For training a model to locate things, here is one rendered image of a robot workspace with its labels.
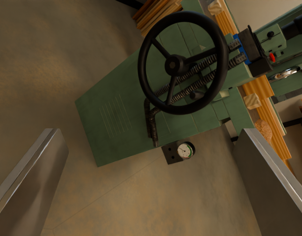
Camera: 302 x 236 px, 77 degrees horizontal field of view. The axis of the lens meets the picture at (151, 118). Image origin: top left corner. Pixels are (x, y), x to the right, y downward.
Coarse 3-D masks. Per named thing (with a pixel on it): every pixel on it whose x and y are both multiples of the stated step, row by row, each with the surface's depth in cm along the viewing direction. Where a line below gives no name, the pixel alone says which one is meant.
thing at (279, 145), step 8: (216, 16) 77; (224, 16) 76; (224, 24) 76; (224, 32) 76; (232, 32) 75; (264, 104) 72; (264, 112) 72; (264, 120) 73; (272, 120) 71; (272, 128) 72; (272, 136) 72; (280, 136) 70; (272, 144) 72; (280, 144) 71; (280, 152) 71; (288, 152) 70
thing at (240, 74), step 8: (232, 40) 53; (208, 48) 57; (232, 56) 53; (216, 64) 56; (240, 64) 52; (232, 72) 54; (240, 72) 53; (248, 72) 52; (232, 80) 54; (240, 80) 53; (248, 80) 57; (224, 88) 56
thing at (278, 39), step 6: (276, 24) 63; (264, 30) 65; (270, 30) 64; (276, 30) 63; (258, 36) 67; (264, 36) 66; (276, 36) 64; (282, 36) 63; (264, 42) 66; (270, 42) 65; (276, 42) 64; (282, 42) 63; (264, 48) 66; (270, 48) 65; (276, 48) 67; (282, 48) 72
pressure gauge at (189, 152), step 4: (180, 144) 71; (184, 144) 70; (188, 144) 70; (192, 144) 71; (180, 148) 72; (184, 148) 71; (188, 148) 70; (192, 148) 69; (180, 152) 72; (184, 152) 71; (188, 152) 70; (192, 152) 69; (180, 156) 72; (184, 156) 71; (188, 156) 70
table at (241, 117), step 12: (192, 0) 67; (204, 0) 74; (204, 12) 66; (192, 24) 68; (204, 36) 66; (204, 48) 61; (204, 72) 59; (216, 96) 58; (228, 96) 65; (240, 96) 62; (228, 108) 65; (240, 108) 63; (240, 120) 63; (252, 120) 62; (240, 132) 64
